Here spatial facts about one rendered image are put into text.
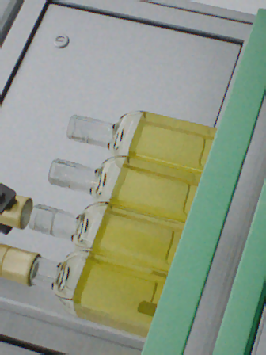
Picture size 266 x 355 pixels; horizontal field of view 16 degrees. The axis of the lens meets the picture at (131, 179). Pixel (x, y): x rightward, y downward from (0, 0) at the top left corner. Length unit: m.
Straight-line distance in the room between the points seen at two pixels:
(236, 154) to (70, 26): 0.50
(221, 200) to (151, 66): 0.44
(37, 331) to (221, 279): 0.35
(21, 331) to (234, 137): 0.38
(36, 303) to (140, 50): 0.38
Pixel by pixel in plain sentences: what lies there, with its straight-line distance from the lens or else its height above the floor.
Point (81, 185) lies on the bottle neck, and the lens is 1.00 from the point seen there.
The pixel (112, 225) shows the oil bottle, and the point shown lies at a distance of 0.95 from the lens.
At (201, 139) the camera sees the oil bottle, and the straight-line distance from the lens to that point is 0.99.
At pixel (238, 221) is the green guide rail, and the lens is 0.83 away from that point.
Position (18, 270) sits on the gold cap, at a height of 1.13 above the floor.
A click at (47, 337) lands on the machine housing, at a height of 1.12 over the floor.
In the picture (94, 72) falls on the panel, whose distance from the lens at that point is 1.25.
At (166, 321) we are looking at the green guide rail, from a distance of 0.78.
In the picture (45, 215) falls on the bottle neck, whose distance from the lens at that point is 0.98.
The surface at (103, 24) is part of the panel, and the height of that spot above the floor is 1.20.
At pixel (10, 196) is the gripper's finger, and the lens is 0.99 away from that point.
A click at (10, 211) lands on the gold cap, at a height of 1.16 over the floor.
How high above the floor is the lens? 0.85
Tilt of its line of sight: 12 degrees up
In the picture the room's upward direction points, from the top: 76 degrees counter-clockwise
